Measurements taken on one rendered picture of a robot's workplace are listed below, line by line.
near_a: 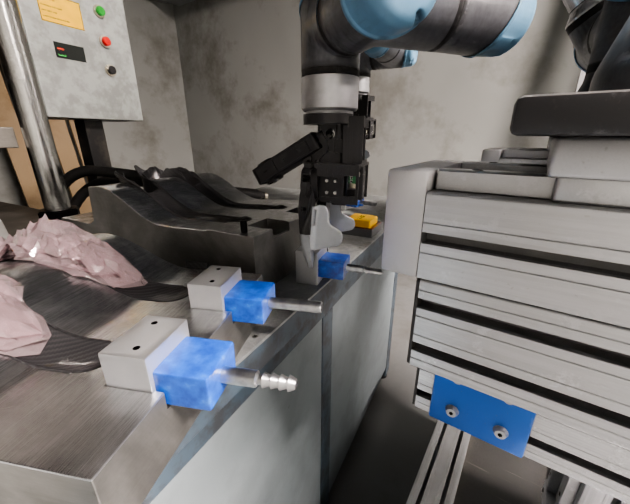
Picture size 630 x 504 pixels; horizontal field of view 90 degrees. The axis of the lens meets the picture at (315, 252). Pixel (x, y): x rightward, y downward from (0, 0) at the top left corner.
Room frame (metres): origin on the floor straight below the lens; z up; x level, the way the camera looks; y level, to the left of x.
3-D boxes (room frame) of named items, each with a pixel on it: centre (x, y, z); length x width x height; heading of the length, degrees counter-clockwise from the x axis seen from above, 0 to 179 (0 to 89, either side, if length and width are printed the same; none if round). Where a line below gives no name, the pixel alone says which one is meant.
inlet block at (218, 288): (0.29, 0.06, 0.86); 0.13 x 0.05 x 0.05; 80
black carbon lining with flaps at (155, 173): (0.62, 0.24, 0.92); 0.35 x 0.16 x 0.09; 62
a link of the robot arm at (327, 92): (0.47, -0.02, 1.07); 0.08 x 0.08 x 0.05
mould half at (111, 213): (0.64, 0.25, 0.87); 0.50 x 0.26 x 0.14; 62
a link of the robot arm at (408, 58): (0.93, -0.20, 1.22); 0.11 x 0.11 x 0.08; 62
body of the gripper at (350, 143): (0.46, -0.03, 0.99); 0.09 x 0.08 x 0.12; 71
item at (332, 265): (0.46, -0.04, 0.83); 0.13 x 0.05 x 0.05; 71
